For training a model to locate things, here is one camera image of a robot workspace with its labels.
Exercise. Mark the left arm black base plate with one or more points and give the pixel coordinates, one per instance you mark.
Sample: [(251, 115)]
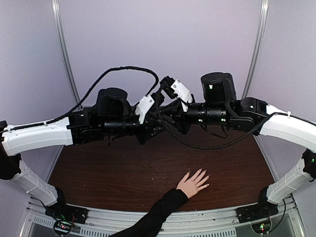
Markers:
[(69, 214)]

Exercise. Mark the aluminium frame post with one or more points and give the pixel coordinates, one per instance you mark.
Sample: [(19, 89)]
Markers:
[(65, 56), (261, 28)]

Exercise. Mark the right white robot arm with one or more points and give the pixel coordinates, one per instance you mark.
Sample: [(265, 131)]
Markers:
[(250, 115)]

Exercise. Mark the right round circuit board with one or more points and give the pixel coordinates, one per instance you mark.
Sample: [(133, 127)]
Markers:
[(262, 227)]

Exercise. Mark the round circuit board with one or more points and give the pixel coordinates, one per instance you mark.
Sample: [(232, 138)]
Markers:
[(62, 228), (262, 227)]

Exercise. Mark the black sleeved forearm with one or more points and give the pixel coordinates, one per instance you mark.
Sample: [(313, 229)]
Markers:
[(150, 224)]

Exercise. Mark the aluminium front rail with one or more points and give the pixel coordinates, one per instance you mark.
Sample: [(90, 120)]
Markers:
[(208, 223)]

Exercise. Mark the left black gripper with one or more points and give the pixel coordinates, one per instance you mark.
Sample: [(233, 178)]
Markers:
[(149, 123)]

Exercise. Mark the left aluminium frame post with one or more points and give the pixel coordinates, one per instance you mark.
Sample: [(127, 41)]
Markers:
[(65, 56)]

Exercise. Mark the right aluminium frame post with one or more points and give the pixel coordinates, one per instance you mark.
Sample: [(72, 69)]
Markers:
[(261, 28)]

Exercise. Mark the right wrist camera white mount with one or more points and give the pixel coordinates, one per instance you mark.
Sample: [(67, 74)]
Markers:
[(175, 89)]

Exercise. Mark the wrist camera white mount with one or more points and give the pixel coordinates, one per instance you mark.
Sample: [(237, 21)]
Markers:
[(143, 107), (175, 89)]

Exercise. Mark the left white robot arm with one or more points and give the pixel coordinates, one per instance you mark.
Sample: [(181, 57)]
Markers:
[(111, 117)]

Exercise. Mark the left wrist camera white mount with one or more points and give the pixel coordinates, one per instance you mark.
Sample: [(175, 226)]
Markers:
[(143, 107)]

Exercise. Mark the left round circuit board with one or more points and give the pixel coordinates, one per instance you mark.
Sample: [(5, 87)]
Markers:
[(62, 228)]

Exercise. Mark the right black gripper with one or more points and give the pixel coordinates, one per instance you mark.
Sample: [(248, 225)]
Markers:
[(175, 108)]

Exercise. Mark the person's bare hand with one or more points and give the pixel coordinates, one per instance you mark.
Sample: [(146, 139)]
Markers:
[(192, 185)]

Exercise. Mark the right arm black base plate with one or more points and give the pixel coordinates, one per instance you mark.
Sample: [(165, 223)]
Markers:
[(255, 212)]

